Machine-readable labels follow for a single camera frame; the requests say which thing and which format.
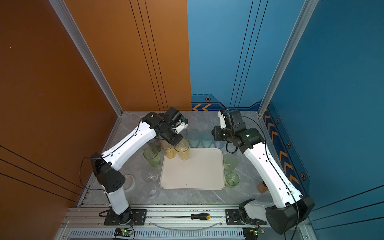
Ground blue tall glass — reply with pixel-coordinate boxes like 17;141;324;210
213;141;226;149

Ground light blue glass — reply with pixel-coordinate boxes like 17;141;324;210
180;129;188;138

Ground yellow ribbed glass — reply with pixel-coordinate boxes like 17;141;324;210
161;140;176;159

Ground yellow tall glass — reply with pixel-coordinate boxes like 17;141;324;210
174;138;190;161

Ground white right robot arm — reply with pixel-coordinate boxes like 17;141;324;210
212;108;315;235

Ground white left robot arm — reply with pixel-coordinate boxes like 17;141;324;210
90;107;188;225

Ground cream rectangular tray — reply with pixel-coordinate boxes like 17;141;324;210
160;148;226;191

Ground grey smoked glass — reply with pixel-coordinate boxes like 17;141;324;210
147;137;162;152

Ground teal glass right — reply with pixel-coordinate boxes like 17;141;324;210
201;130;214;148

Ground teal glass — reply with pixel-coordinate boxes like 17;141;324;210
201;130;214;148
187;130;201;148

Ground green glass left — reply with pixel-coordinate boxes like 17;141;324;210
143;147;161;168

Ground teal glass left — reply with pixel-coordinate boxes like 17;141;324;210
187;130;201;148

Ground pale green glass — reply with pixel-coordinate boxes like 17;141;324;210
224;155;238;172

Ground green short glass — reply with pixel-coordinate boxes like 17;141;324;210
225;172;240;188

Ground clear glass upper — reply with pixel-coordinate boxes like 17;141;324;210
142;169;159;183

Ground clear glass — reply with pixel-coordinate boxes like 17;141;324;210
142;183;160;200
142;169;159;183

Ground brown bottle black cap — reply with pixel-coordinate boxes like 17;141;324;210
257;182;268;194

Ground tape roll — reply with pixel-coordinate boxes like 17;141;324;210
123;174;136;193

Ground clear glass lower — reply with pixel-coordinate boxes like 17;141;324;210
142;183;160;200

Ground black yellow screwdriver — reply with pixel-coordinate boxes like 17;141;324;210
163;213;211;221

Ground right green circuit board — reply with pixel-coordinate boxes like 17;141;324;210
243;228;265;240

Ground green circuit board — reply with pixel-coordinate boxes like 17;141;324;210
114;228;136;240
243;228;265;240

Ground left green circuit board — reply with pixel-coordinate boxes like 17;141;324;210
114;228;136;240

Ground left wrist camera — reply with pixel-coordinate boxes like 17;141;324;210
175;118;188;134

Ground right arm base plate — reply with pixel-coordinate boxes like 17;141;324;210
225;209;268;226

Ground aluminium front rail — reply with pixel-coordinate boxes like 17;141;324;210
54;205;317;240

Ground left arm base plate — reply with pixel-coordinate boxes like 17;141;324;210
104;209;147;226

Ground clear cable on rail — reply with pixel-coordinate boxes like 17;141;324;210
147;220;224;232

